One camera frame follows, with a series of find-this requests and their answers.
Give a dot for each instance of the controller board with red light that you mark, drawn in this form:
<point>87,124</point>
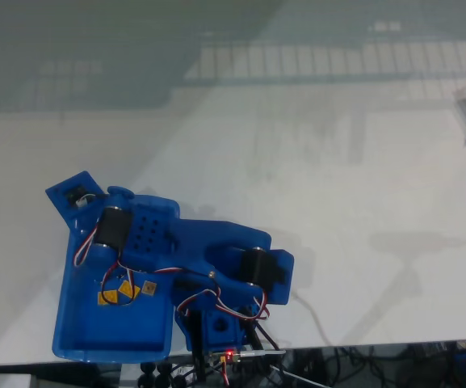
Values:
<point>226,356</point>

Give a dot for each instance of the yellow rectangular lego brick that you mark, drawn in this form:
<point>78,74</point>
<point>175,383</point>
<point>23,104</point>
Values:
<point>128,289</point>
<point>108,297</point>

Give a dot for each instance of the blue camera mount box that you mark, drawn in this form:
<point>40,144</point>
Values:
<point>61,194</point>

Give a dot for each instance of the black clamp knob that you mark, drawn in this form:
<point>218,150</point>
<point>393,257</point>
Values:
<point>148,367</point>
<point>164,368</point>

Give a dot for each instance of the blue plastic bin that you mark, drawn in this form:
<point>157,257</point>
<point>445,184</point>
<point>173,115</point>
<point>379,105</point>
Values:
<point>111,327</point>

